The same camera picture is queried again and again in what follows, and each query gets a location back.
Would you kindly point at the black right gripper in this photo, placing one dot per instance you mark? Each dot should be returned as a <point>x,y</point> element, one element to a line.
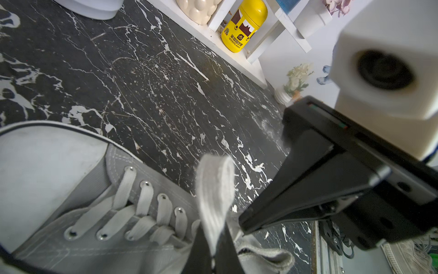
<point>341,171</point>

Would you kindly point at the pink flowers white pot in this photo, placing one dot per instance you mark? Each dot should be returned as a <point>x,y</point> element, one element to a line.
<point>317,14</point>

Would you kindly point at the aluminium frame rail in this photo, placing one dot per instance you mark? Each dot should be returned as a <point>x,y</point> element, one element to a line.
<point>323,259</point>

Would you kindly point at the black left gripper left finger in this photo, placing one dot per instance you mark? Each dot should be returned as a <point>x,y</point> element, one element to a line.
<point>199,260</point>

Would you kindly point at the small white potted plant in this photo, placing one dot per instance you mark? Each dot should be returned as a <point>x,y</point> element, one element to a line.
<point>297,81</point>

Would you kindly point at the white shoelace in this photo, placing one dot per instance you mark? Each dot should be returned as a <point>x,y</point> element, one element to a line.
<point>162,222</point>

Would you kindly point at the yellow container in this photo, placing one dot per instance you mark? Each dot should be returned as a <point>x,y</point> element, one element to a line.
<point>246,21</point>

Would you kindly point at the grey canvas sneaker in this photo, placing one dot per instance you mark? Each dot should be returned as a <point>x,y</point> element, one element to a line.
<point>52,174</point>

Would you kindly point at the white tiered shelf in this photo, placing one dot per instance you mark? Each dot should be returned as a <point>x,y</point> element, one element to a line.
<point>246,61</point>

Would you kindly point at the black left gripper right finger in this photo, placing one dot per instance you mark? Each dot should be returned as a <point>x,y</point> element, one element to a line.
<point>225,258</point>

